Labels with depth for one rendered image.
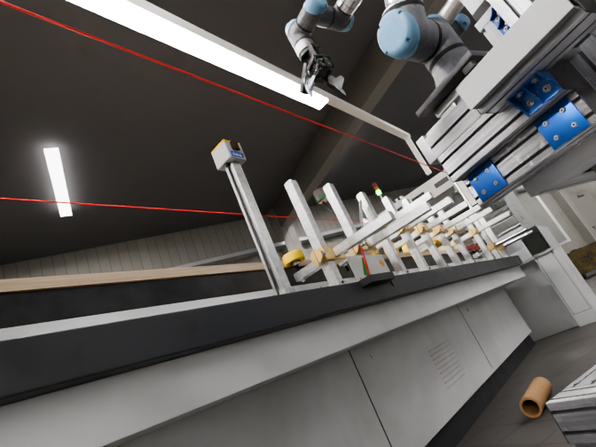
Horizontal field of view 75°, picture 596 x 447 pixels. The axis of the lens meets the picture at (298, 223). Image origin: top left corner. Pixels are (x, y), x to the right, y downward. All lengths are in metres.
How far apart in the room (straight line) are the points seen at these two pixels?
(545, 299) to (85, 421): 3.73
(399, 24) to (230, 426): 1.12
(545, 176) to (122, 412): 1.12
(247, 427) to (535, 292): 3.28
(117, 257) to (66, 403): 5.70
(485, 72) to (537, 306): 3.22
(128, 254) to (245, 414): 5.43
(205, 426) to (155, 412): 0.30
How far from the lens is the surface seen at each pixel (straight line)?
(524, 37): 0.98
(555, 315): 4.05
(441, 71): 1.25
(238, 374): 0.89
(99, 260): 6.39
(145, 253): 6.43
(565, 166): 1.21
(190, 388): 0.82
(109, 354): 0.73
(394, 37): 1.19
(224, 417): 1.10
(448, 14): 1.98
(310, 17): 1.56
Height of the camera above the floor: 0.49
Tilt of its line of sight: 21 degrees up
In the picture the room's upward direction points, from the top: 24 degrees counter-clockwise
